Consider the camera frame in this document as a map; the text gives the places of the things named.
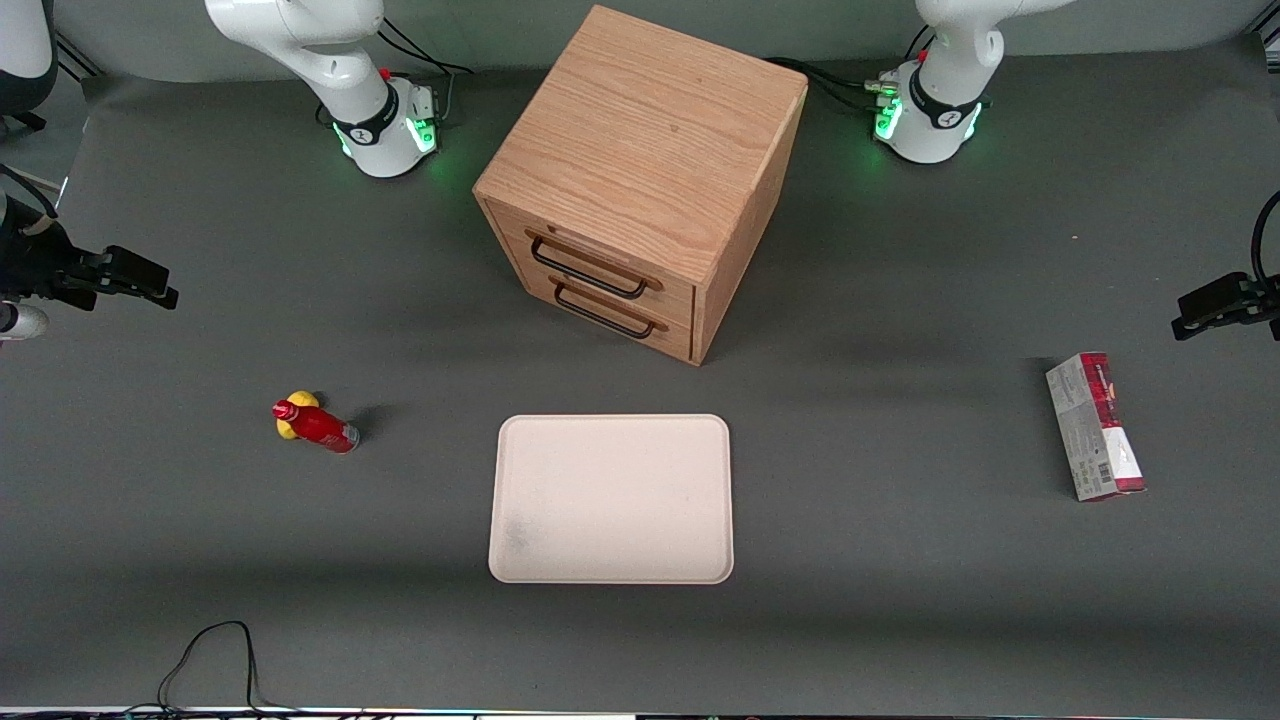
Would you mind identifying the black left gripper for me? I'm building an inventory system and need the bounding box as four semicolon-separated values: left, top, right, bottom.
1171;272;1280;342

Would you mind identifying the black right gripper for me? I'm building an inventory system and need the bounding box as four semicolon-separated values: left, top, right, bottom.
0;203;180;310

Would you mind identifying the red coke bottle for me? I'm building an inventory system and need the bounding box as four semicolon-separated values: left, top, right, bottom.
272;398;361;455

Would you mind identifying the beige plastic tray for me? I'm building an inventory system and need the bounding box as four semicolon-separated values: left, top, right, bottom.
488;413;735;586

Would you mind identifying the red plaid shortbread box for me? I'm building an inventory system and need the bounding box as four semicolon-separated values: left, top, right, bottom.
1045;351;1148;503

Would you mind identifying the small yellow round object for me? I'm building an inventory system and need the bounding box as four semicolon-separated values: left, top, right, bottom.
278;390;322;442

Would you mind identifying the dark grey table mat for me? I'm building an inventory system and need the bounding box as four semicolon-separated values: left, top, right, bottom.
0;38;1280;715

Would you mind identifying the shallow wooden drawer front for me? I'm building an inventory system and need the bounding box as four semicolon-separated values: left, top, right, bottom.
495;203;698;323

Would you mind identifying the tall wooden drawer front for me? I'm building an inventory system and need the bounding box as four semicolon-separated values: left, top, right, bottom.
518;260;696;363

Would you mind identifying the oak wooden drawer cabinet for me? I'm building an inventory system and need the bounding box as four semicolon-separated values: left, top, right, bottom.
473;5;809;367

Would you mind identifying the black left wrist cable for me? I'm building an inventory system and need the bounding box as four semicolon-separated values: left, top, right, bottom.
1249;189;1280;291

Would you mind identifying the black right arm base cable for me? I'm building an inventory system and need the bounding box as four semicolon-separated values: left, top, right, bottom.
378;18;475;129

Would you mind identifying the black arm base cable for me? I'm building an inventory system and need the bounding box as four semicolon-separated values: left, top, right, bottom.
378;18;475;129
765;57;901;113

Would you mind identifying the thin black looped cable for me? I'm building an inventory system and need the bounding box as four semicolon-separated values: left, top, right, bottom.
155;620;301;717

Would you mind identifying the black wire drawer handle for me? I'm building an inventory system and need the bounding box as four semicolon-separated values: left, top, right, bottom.
526;231;664;300
549;279;670;340

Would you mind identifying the black left arm base cable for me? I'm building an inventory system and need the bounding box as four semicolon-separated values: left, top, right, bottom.
765;57;901;113

